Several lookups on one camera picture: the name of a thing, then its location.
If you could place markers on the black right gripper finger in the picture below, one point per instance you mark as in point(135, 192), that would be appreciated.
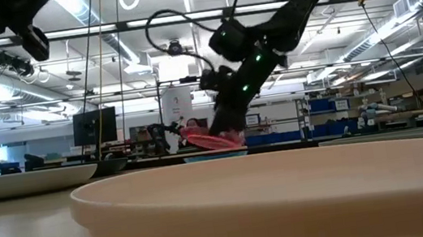
point(220, 121)
point(238, 119)

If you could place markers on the pink transparent plastic plate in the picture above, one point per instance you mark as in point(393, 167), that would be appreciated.
point(210, 141)

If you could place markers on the beige plastic plate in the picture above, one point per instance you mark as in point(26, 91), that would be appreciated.
point(249, 220)

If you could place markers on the cream plastic plate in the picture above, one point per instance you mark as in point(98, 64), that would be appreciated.
point(19, 184)

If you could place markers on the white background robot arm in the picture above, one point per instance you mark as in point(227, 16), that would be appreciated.
point(374, 107)

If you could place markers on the black background robot arm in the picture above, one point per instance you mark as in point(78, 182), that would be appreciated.
point(156, 136)

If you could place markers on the blue framed sign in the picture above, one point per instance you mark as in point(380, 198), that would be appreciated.
point(252, 119)

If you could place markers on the blue storage bin row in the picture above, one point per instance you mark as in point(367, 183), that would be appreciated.
point(271, 138)
point(331, 129)

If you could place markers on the white pillar banner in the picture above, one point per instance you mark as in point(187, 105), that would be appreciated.
point(176, 102)

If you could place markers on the metal shelf rack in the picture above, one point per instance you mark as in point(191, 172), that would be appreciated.
point(304, 122)

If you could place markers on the black computer monitor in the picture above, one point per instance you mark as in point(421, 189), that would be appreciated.
point(90, 128)

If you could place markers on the grey plastic plate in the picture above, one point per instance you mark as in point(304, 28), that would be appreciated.
point(402, 136)

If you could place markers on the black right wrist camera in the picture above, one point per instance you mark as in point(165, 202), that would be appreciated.
point(214, 79)

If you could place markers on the black aluminium table frame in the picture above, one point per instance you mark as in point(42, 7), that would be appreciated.
point(280, 146)

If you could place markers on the black ceiling camera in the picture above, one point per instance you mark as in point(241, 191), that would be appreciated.
point(11, 62)
point(175, 48)

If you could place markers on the black overhead frame bar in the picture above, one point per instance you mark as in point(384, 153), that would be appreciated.
point(121, 26)

